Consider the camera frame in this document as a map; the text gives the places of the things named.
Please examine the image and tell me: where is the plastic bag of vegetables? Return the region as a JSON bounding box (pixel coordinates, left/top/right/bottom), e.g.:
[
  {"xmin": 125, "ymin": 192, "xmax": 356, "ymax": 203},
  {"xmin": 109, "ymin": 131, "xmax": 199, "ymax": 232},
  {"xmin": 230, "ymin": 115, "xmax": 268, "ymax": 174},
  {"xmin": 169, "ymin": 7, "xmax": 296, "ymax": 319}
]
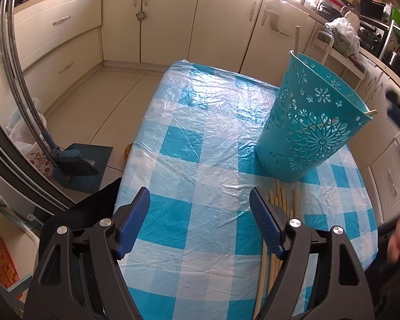
[{"xmin": 324, "ymin": 17, "xmax": 360, "ymax": 58}]

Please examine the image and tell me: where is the blue dustpan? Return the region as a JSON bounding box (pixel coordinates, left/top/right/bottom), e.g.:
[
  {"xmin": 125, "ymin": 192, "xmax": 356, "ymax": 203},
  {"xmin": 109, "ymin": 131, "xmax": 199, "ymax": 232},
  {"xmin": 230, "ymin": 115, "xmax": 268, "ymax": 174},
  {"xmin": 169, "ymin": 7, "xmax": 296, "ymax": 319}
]
[{"xmin": 52, "ymin": 143, "xmax": 113, "ymax": 194}]

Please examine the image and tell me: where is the teal perforated plastic bucket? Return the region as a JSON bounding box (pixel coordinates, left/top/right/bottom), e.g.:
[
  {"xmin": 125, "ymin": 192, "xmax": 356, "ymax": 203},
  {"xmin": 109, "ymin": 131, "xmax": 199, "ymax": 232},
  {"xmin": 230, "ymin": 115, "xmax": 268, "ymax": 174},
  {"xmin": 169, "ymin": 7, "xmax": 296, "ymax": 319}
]
[{"xmin": 256, "ymin": 51, "xmax": 373, "ymax": 183}]

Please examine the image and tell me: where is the blue white checkered tablecloth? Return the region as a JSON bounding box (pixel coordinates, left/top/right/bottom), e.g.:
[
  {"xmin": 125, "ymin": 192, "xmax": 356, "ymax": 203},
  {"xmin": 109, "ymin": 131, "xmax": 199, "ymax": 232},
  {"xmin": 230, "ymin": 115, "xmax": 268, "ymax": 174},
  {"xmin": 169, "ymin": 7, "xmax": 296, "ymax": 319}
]
[{"xmin": 114, "ymin": 59, "xmax": 378, "ymax": 320}]

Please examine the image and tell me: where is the white rolling storage cart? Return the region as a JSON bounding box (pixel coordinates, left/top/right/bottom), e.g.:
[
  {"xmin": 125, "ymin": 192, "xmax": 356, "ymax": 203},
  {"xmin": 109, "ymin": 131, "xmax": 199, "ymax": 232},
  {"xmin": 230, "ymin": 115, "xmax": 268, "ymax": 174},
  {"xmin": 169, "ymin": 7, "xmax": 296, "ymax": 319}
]
[{"xmin": 313, "ymin": 30, "xmax": 366, "ymax": 91}]

